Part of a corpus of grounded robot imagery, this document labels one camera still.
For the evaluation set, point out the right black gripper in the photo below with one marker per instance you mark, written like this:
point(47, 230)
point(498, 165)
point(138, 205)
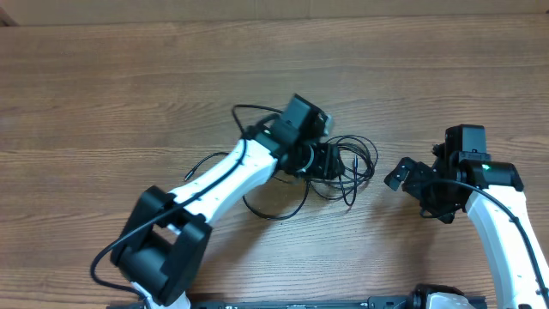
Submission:
point(418, 172)

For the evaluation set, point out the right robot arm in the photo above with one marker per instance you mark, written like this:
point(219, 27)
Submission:
point(464, 177)

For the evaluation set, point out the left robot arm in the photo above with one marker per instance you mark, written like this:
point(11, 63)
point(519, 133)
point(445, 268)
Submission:
point(163, 242)

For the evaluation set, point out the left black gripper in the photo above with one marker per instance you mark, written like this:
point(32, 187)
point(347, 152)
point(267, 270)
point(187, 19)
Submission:
point(323, 166)

